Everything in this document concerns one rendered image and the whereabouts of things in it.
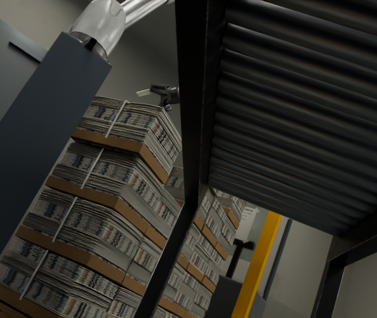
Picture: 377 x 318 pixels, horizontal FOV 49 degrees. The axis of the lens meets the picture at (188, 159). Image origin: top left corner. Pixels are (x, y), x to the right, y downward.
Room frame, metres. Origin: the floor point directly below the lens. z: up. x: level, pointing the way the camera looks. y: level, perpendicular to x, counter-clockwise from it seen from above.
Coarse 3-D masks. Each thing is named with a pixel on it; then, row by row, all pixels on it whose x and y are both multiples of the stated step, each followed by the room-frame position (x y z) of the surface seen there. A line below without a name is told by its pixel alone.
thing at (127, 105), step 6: (120, 102) 1.63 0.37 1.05; (126, 108) 1.61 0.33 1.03; (114, 114) 1.63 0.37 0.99; (120, 114) 1.61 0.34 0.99; (120, 120) 1.61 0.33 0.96; (108, 126) 1.62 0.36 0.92; (114, 126) 1.61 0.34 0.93; (114, 132) 1.60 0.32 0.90; (102, 144) 1.62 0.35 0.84; (108, 150) 1.64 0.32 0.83
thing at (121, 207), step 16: (80, 192) 1.64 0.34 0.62; (96, 192) 1.60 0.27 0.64; (128, 208) 1.62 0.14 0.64; (144, 224) 1.77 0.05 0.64; (32, 240) 1.69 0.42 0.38; (48, 240) 1.65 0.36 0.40; (160, 240) 1.95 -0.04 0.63; (80, 256) 1.57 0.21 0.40; (112, 272) 1.71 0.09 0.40; (192, 272) 2.40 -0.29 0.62; (0, 288) 1.70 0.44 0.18; (144, 288) 1.99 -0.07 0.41; (16, 304) 1.65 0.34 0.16; (32, 304) 1.61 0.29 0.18; (160, 304) 2.19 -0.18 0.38; (176, 304) 2.35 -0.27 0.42
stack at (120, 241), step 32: (64, 160) 1.72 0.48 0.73; (96, 160) 1.64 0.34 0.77; (128, 160) 1.57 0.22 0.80; (64, 192) 1.70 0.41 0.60; (128, 192) 1.59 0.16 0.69; (160, 192) 1.78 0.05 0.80; (32, 224) 1.70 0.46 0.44; (64, 224) 1.64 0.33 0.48; (96, 224) 1.57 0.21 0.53; (128, 224) 1.67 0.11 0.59; (160, 224) 1.89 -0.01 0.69; (192, 224) 2.18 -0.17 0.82; (32, 256) 1.68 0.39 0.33; (64, 256) 1.61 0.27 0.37; (96, 256) 1.59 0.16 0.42; (128, 256) 1.77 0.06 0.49; (192, 256) 2.33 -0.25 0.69; (32, 288) 1.64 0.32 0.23; (64, 288) 1.57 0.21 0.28; (96, 288) 1.68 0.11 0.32; (128, 288) 1.88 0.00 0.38; (192, 288) 2.50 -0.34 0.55
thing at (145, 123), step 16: (128, 112) 1.59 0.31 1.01; (144, 112) 1.56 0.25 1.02; (160, 112) 1.53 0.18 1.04; (128, 128) 1.57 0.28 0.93; (144, 128) 1.53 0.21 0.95; (160, 128) 1.58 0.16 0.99; (160, 144) 1.63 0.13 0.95; (176, 144) 1.72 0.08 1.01; (144, 160) 1.58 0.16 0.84; (160, 160) 1.68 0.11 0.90
